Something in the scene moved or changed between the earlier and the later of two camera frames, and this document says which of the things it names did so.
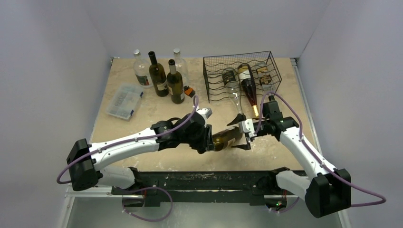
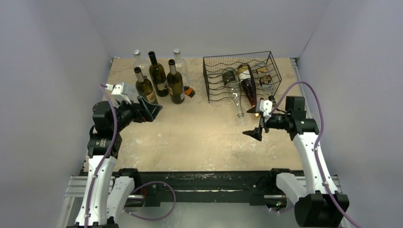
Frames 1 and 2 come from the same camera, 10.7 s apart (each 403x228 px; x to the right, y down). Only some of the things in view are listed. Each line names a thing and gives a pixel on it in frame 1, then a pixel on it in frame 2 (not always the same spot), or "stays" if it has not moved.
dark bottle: x=264 y=77 stays
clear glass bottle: x=141 y=68 stays
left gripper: x=206 y=144 → x=149 y=110
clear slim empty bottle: x=230 y=78 stays
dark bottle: x=176 y=84 stays
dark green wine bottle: x=158 y=75 stays
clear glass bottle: x=181 y=65 stays
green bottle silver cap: x=220 y=139 → x=144 y=88
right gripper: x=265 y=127 → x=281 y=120
